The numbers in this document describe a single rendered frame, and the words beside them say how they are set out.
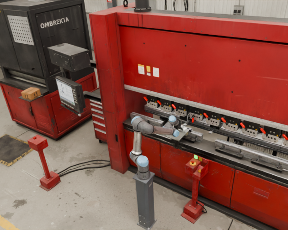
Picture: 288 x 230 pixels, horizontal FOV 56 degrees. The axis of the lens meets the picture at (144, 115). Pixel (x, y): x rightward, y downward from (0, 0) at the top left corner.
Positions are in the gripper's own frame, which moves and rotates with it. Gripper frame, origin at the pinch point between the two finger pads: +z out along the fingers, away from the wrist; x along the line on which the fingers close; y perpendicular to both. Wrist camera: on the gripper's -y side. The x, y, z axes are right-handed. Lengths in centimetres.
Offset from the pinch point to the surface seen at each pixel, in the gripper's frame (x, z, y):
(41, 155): 166, -21, -95
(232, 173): -68, 19, -27
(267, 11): 7, 239, 372
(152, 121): 43.8, 7.9, 2.5
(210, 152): -41.8, 6.4, -13.1
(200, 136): -24.4, 6.5, 1.4
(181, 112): 2.1, -12.3, 18.4
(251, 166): -87, 5, -15
